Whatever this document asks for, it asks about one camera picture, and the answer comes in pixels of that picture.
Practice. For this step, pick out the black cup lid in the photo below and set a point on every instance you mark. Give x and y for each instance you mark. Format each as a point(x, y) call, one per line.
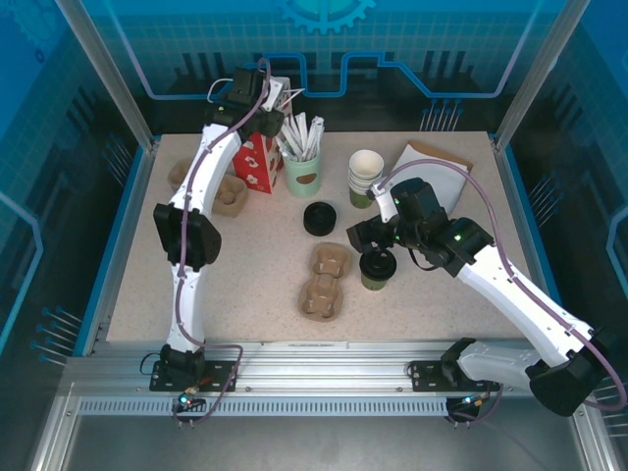
point(378, 266)

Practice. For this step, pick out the red white paper gift bag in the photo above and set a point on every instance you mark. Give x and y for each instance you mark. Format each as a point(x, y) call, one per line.
point(255, 167)

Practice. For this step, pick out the stack of black cup lids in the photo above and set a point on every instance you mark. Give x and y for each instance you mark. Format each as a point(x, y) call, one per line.
point(319, 218)

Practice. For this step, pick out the brown pulp cup carrier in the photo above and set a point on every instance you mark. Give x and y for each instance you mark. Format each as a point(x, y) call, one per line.
point(324, 294)

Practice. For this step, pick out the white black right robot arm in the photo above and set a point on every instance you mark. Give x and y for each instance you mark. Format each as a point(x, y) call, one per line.
point(515, 294)

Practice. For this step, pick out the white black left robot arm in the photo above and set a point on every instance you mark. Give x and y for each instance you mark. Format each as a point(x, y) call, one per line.
point(211, 162)

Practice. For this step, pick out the white paper napkins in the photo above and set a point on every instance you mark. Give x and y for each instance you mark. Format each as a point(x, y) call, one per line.
point(449, 184)

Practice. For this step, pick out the mint green straw holder cup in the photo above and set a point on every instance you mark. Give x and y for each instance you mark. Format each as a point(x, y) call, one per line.
point(301, 179)

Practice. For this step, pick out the brown paper sleeve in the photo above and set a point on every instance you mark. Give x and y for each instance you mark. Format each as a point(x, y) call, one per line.
point(432, 148)

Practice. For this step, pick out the stack of green paper cups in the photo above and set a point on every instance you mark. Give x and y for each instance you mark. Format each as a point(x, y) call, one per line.
point(365, 164)

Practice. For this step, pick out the stack of pulp cup carriers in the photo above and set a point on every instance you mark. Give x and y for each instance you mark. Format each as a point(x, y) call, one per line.
point(230, 196)

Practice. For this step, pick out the small LED circuit board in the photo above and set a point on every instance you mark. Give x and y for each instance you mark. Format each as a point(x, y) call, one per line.
point(186, 400)
point(473, 401)

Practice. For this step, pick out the blue table side rail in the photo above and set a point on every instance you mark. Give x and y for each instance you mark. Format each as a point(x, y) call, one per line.
point(131, 206)
point(522, 206)

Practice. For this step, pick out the white rail label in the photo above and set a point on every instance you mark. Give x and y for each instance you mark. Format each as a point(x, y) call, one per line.
point(309, 345)

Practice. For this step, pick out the aluminium frame post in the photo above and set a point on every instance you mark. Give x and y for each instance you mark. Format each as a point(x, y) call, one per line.
point(538, 73)
point(113, 78)

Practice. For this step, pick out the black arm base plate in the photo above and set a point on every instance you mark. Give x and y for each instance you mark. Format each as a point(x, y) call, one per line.
point(162, 380)
point(422, 378)

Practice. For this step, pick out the aluminium mounting rail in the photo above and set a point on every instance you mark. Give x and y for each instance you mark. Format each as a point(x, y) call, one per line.
point(319, 373)

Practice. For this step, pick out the aluminium frame leg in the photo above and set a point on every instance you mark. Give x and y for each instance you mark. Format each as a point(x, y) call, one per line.
point(55, 432)
point(587, 432)

